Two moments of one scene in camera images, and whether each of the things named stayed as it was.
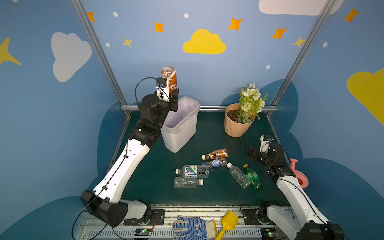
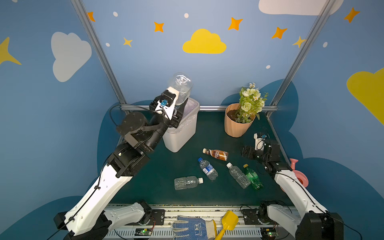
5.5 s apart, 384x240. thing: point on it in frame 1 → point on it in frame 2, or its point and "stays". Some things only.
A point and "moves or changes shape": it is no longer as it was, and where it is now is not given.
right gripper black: x=253 y=152 stays
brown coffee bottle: x=218 y=154 moves or changes shape
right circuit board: x=268 y=233 stays
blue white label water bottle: x=201 y=171 → x=182 y=83
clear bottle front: x=187 y=182 stays
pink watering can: x=301 y=177 stays
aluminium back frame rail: x=201 y=107 stays
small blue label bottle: x=215 y=163 → x=208 y=169
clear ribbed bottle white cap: x=239 y=176 stays
